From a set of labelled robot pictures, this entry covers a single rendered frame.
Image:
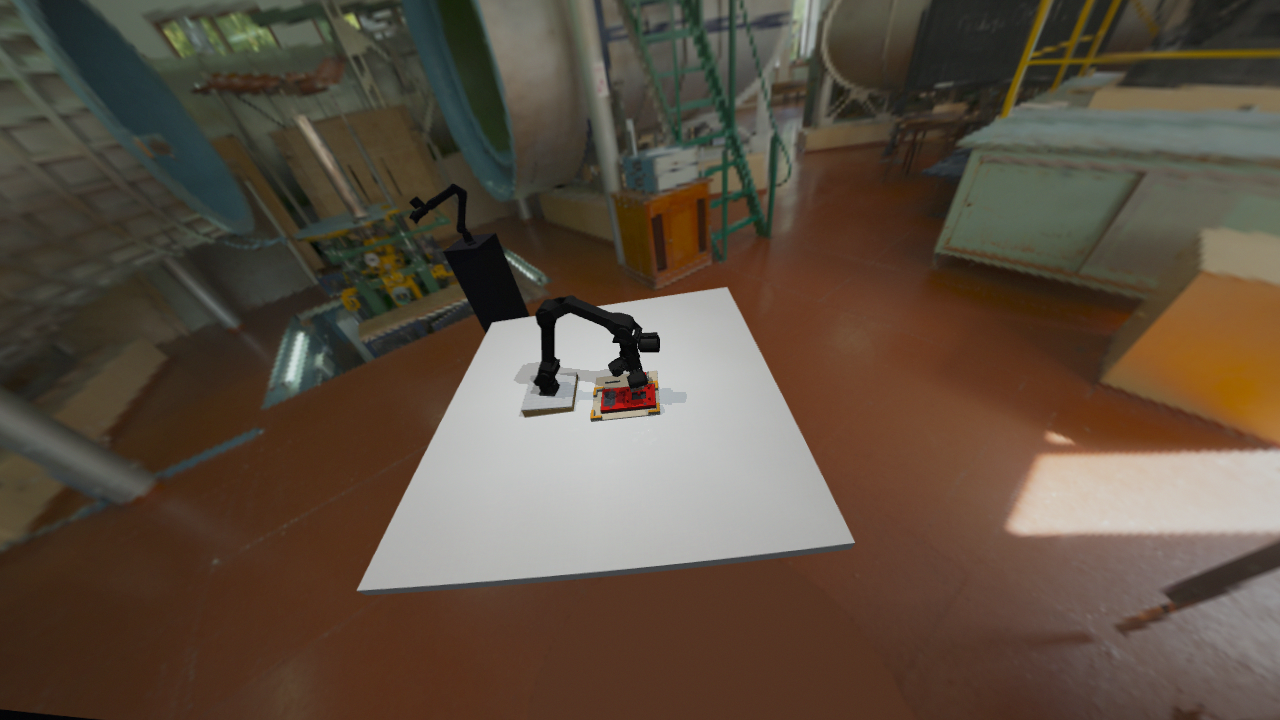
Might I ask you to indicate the red car body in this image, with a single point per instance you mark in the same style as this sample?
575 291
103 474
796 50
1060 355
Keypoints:
621 399

